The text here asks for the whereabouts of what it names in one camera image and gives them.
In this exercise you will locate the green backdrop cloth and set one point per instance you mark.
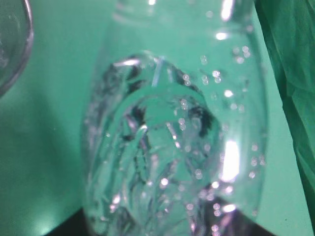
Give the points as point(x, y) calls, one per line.
point(289, 32)

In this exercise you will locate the clear glass mug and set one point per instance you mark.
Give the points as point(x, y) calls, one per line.
point(16, 40)

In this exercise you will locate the clear plastic water bottle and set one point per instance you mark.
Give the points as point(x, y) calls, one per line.
point(174, 135)

